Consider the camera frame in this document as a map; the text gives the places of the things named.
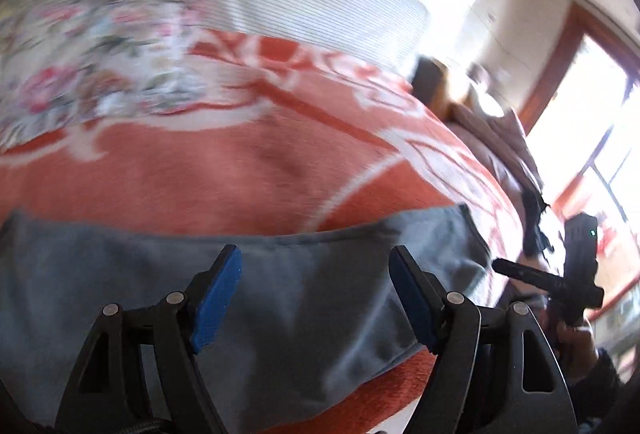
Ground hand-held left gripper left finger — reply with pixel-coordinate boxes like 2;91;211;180
54;244;244;434

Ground dark cloth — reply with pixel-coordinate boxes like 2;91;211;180
520;186;566;260

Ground wooden window frame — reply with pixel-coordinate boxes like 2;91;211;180
517;4;640;215

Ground floral quilt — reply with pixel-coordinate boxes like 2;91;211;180
0;0;221;150

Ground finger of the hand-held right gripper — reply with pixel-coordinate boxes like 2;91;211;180
492;258;568;295

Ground red patterned blanket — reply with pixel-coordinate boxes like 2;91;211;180
0;28;526;434

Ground brown wooden box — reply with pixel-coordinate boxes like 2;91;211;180
412;56;473;120

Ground person's right hand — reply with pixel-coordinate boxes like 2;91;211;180
555;316;601;385

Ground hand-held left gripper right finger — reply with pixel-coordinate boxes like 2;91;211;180
389;245;577;434

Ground grey pants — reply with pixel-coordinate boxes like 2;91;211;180
0;204;493;432

